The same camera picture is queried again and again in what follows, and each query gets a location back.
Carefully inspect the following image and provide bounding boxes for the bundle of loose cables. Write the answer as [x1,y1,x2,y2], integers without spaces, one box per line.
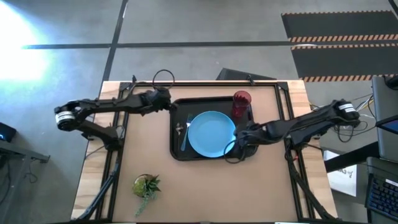
[310,93,376,144]

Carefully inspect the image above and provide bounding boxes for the black backlit keyboard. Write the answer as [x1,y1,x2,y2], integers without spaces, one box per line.
[364,174,398,222]

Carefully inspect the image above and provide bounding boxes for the brown table cover sheet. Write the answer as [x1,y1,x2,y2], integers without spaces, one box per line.
[112,85,299,223]

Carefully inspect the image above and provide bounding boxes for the black aluminium table frame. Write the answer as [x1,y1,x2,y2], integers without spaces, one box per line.
[73,74,340,223]

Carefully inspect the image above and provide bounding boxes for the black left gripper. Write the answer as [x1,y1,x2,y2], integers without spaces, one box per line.
[139,88,180,116]

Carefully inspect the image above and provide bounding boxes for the black box device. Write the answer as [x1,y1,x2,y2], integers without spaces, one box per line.
[0,121,17,143]

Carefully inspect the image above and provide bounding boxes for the red faceted plastic cup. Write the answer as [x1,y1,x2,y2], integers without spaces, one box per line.
[231,90,252,119]

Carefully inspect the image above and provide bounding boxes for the iridescent blue metal fork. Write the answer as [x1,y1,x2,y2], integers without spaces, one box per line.
[180,113,194,152]

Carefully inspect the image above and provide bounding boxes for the silver metal spoon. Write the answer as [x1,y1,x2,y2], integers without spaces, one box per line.
[175,122,184,147]

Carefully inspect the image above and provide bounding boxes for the small potted succulent plant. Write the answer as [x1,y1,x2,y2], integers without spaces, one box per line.
[132,173,162,218]

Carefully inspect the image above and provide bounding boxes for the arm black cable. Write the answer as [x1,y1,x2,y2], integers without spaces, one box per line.
[223,139,248,165]
[152,68,176,91]

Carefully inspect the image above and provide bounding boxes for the black flat floor object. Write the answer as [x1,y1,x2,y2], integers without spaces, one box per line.
[216,67,277,82]

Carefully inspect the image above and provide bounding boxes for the grey metal stand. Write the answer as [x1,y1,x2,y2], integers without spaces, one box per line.
[0,139,50,224]

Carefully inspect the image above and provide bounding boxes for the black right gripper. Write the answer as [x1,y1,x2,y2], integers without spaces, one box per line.
[235,121,271,156]

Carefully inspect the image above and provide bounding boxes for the grey computer case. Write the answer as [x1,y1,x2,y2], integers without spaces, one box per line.
[371,76,398,163]

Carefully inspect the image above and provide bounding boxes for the black hazard-striped floor mat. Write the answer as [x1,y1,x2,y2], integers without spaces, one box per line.
[281,11,398,44]
[290,43,398,83]

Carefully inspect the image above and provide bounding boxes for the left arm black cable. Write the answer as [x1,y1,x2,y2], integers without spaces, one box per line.
[152,68,176,91]

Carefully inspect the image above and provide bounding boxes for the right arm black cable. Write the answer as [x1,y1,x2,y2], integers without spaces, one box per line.
[223,139,248,165]

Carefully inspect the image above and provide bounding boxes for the black plastic tray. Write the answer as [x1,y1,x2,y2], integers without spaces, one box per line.
[169,96,259,162]

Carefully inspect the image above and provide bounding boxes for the white paper bag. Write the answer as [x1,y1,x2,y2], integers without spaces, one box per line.
[323,150,358,198]

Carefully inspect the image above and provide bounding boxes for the light blue round plate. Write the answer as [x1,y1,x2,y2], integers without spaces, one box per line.
[187,110,237,158]

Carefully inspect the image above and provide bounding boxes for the black desk beam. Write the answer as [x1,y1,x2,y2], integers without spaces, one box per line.
[325,141,382,174]

